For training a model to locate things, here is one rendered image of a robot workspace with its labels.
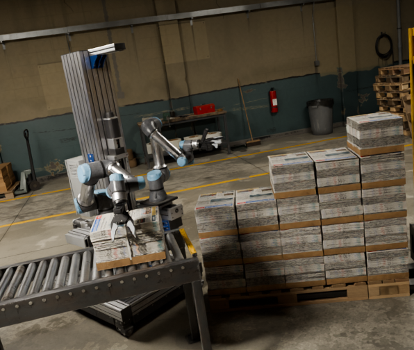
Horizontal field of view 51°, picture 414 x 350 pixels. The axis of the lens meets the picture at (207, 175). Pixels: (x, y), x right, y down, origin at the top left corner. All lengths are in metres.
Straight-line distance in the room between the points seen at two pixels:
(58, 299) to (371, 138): 2.15
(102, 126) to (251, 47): 7.01
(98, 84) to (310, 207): 1.77
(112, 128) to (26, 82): 6.40
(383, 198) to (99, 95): 2.14
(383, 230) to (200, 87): 7.02
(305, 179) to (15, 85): 7.47
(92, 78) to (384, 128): 2.06
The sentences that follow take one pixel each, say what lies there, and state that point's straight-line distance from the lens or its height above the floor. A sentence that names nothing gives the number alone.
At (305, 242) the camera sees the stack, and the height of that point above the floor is 0.50.
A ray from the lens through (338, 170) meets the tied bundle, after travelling 3.10.
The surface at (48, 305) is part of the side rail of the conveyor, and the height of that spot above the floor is 0.74.
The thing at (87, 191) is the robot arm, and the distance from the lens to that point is 2.97.
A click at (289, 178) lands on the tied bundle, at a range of 3.06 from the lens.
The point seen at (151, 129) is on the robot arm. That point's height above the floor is 1.39.
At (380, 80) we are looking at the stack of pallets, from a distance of 9.64.
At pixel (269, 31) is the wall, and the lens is 10.23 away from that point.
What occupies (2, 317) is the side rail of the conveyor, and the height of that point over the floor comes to 0.74.
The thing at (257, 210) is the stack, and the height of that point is 0.77.
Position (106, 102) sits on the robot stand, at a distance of 3.41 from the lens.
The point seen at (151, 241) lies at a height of 0.92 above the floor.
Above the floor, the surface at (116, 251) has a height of 0.90.
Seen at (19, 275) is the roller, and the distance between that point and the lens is 2.78.
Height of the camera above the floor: 1.77
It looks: 13 degrees down
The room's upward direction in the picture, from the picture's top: 8 degrees counter-clockwise
